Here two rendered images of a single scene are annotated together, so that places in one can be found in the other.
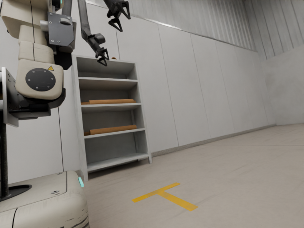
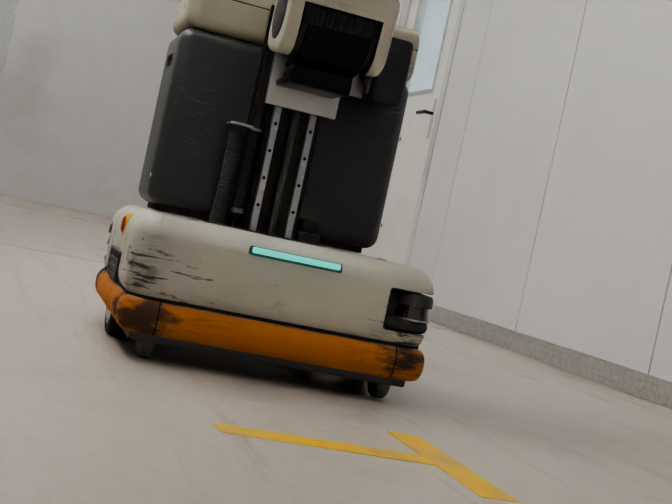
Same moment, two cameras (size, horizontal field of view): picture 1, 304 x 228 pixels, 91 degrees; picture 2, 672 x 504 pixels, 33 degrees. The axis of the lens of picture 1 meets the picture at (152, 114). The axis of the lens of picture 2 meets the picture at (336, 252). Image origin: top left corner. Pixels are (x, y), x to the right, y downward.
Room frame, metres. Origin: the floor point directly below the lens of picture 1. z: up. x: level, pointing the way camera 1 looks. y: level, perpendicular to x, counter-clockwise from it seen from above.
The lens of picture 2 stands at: (1.37, -1.70, 0.31)
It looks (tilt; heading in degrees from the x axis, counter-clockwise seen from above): 1 degrees down; 104
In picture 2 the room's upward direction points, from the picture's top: 12 degrees clockwise
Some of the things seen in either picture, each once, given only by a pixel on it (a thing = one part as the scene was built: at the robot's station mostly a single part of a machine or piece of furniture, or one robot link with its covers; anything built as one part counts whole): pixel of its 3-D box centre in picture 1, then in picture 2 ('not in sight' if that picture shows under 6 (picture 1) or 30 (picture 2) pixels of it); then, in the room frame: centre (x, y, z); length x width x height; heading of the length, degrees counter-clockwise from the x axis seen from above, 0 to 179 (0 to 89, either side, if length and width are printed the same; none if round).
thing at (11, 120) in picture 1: (35, 101); (348, 58); (0.73, 0.57, 0.68); 0.28 x 0.27 x 0.25; 31
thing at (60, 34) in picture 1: (59, 40); not in sight; (0.74, 0.43, 0.99); 0.28 x 0.16 x 0.22; 31
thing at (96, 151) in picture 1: (111, 115); not in sight; (2.18, 0.60, 0.78); 0.90 x 0.45 x 1.55; 121
